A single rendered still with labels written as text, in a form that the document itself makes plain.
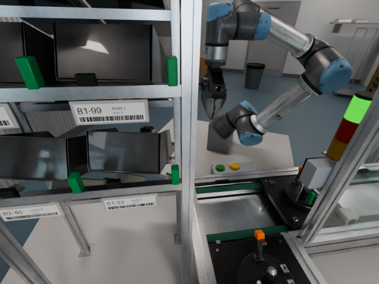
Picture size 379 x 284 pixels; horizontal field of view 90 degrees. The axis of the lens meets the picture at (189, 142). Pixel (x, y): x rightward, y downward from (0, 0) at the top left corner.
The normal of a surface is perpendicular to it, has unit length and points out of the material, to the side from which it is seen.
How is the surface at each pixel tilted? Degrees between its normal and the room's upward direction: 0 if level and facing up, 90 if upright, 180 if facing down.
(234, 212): 0
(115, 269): 0
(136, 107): 90
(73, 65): 65
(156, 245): 0
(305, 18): 90
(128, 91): 90
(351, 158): 90
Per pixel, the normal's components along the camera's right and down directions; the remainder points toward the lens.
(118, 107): 0.14, 0.53
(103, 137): -0.02, 0.12
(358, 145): -0.99, 0.06
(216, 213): 0.02, -0.85
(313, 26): -0.33, 0.50
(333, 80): 0.14, 0.73
